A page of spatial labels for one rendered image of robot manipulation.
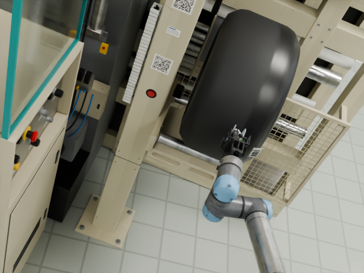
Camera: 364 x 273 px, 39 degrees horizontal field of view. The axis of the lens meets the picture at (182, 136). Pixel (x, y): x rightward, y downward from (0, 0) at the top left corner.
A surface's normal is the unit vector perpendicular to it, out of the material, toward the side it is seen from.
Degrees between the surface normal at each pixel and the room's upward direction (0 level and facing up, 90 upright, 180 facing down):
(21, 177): 0
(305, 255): 0
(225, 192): 83
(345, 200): 0
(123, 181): 90
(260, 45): 20
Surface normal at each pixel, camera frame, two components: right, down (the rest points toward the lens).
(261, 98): -0.01, 0.14
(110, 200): -0.24, 0.65
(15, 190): 0.29, -0.66
